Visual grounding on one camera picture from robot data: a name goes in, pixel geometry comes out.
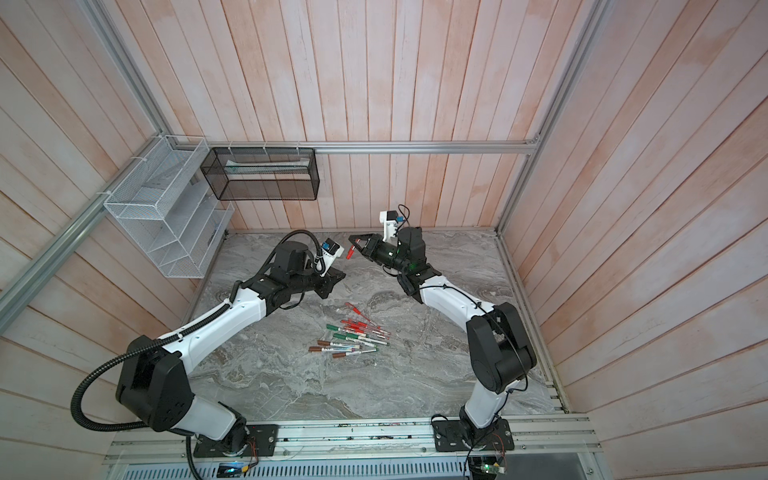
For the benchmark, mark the lower brown marker pen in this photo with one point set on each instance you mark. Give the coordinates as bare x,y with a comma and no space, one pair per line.
350,353

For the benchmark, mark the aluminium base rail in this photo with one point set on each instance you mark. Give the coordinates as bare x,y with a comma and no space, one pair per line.
402,448

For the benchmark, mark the white wire mesh shelf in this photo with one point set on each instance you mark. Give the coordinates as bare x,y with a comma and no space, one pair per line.
168,208

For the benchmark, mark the upper green marker pen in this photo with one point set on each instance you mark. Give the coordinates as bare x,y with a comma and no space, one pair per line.
349,331

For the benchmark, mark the lower green marker pen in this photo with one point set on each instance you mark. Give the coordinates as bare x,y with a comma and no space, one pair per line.
359,339

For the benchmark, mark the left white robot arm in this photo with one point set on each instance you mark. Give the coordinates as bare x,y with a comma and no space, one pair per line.
154,383

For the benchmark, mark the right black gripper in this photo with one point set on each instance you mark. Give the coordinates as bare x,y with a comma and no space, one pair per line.
375,249

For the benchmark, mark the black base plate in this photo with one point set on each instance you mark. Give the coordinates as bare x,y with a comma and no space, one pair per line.
461,436
252,440

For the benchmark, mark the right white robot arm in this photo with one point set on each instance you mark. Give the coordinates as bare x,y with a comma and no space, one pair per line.
500,349

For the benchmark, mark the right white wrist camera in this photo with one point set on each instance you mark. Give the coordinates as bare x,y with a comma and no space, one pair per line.
391,220

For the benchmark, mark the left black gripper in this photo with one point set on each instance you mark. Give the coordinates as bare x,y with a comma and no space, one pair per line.
329,280

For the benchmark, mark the black wire mesh basket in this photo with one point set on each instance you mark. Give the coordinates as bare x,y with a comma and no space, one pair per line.
262,173

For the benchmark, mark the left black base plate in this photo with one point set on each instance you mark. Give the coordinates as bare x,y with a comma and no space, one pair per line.
252,440

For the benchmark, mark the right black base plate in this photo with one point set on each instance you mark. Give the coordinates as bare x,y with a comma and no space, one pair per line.
461,436

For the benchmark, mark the green marker pen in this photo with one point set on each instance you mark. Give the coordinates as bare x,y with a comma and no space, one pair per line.
349,331
359,339

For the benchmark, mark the horizontal aluminium wall rail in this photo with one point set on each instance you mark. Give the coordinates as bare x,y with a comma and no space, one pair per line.
389,147

